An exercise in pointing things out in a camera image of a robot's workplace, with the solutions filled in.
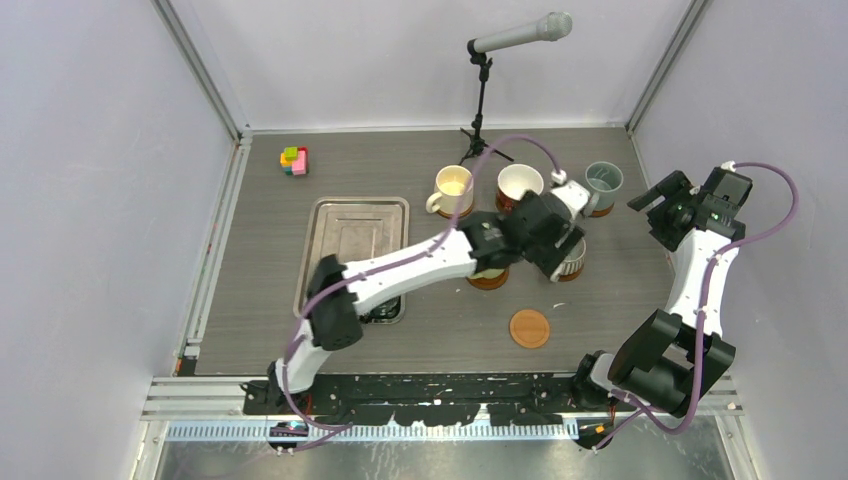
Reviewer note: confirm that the grey ribbed mug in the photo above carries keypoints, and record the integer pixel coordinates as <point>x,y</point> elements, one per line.
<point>574,260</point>

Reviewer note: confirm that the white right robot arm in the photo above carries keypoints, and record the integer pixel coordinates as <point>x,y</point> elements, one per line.
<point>682,342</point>

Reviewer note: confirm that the grey-blue mug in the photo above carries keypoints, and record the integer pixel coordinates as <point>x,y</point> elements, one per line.
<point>604,180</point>

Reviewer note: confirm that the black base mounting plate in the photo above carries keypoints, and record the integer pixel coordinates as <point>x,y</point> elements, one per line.
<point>510,399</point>

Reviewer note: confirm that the aluminium front rail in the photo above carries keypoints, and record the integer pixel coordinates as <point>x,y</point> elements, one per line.
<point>211,409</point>

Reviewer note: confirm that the light green cup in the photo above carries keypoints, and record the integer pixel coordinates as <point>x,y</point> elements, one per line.
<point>489,274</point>

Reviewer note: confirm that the brown ridged wooden coaster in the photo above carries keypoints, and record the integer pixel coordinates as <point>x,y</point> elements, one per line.
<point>602,212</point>
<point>570,277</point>
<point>489,284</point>
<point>449,215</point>

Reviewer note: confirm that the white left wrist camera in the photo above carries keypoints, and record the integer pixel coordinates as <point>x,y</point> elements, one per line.
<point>576,198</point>

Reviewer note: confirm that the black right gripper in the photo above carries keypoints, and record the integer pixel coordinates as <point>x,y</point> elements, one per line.
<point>674,184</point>

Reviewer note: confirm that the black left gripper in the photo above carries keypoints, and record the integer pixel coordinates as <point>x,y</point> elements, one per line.
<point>548,256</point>

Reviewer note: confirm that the cream mug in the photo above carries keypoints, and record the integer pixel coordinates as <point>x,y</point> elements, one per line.
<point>453,190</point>

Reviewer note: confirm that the silver microphone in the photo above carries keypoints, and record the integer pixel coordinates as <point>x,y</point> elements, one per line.
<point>550,28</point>

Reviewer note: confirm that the colourful block puzzle cube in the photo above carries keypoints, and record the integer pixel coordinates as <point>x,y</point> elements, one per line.
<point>294,161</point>

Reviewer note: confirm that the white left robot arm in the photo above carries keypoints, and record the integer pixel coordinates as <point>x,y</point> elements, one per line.
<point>339,293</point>

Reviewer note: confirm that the silver metal tray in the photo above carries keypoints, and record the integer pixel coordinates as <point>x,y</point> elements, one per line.
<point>353,229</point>

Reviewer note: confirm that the light wooden coaster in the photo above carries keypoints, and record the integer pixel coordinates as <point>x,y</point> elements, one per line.
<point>529,328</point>

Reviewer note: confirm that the dark green patterned mug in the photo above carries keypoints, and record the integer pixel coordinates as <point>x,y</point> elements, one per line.
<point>384,314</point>

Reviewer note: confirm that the white bowl cup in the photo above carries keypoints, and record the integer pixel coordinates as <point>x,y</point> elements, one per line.
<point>513,182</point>

